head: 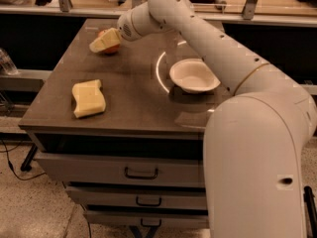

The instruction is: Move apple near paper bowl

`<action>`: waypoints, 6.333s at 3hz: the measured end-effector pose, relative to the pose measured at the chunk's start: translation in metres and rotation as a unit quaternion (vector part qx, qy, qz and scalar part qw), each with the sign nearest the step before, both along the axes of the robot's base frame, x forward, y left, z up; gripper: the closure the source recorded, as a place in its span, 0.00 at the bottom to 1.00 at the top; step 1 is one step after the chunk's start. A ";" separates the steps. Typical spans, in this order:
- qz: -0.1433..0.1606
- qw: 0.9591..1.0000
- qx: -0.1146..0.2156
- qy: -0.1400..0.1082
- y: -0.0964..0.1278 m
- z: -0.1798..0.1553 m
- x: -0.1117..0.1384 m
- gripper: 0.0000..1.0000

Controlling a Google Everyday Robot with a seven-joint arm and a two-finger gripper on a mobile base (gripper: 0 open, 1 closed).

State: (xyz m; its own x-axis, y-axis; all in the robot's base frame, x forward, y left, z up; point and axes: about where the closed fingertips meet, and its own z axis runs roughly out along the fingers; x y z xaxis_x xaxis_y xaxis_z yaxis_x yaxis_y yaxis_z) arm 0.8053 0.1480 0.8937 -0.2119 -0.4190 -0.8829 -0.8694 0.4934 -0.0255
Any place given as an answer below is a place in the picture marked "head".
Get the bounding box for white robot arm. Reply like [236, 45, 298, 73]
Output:
[90, 0, 316, 238]

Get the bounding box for black floor cable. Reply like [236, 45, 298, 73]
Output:
[0, 138, 48, 182]

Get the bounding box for white paper bowl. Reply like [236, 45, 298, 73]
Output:
[169, 59, 220, 94]

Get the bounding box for middle grey drawer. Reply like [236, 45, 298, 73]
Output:
[65, 186, 207, 210]

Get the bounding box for red apple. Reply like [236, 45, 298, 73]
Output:
[98, 29, 121, 54]

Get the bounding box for bottom grey drawer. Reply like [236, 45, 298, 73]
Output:
[83, 210, 209, 229]

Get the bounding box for grey drawer cabinet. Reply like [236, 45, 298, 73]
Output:
[20, 19, 229, 217]

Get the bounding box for yellow sponge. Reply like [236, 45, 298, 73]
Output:
[72, 79, 106, 118]

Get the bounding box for clear plastic object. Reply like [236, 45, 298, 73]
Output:
[0, 48, 19, 75]

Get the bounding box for black post right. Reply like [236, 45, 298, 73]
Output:
[304, 186, 317, 238]

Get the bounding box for black stand leg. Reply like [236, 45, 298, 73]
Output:
[20, 144, 38, 172]

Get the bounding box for grey drawer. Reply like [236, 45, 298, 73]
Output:
[37, 153, 204, 187]
[83, 210, 209, 229]
[65, 186, 207, 210]

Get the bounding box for top grey drawer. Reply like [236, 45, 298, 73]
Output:
[37, 153, 204, 187]

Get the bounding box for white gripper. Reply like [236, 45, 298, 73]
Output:
[89, 3, 156, 54]

